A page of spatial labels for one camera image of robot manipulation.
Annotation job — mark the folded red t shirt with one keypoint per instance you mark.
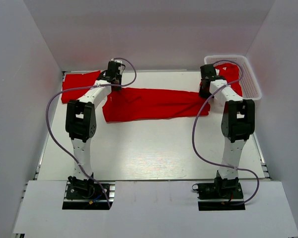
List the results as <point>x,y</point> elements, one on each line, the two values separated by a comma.
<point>77,80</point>

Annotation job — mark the red t shirt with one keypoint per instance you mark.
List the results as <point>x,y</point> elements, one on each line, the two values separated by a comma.
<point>130,104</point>
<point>77,80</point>

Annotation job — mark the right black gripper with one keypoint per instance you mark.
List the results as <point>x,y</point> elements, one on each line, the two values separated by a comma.
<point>202,94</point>

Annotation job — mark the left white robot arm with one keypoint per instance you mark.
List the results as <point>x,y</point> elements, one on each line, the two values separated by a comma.
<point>81,117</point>

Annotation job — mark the red t shirts in basket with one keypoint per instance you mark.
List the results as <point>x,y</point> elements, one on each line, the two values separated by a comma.
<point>231,73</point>

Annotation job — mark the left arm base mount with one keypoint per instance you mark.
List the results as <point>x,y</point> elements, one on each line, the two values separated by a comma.
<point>87,195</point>

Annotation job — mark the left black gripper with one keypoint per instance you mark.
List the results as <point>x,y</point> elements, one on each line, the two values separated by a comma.
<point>119,77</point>

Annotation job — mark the white plastic basket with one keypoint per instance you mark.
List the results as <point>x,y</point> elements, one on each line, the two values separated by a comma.
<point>249,85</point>

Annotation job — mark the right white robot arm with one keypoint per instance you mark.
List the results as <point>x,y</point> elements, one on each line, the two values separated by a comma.
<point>238,122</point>

